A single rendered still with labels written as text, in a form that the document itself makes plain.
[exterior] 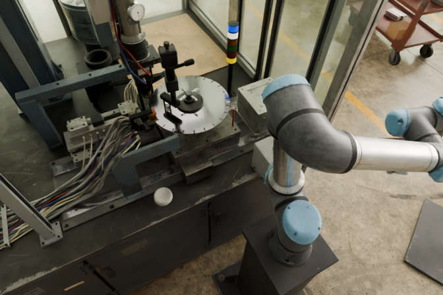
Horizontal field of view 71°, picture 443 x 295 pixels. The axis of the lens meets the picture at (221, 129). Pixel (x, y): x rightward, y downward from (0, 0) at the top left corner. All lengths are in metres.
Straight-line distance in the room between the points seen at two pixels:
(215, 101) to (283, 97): 0.61
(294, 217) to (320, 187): 1.26
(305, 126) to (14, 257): 1.07
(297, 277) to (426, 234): 1.32
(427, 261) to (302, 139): 1.72
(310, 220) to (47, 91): 1.03
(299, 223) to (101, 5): 0.85
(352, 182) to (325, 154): 1.70
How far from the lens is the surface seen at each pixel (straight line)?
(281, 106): 0.69
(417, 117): 0.99
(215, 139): 1.27
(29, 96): 1.34
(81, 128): 1.37
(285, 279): 1.17
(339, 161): 0.67
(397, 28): 3.34
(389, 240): 2.25
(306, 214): 1.00
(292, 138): 0.65
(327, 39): 1.14
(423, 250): 2.30
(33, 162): 1.52
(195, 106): 1.24
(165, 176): 1.29
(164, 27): 2.09
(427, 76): 3.49
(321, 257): 1.22
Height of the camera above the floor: 1.86
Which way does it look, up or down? 50 degrees down
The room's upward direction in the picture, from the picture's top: 2 degrees clockwise
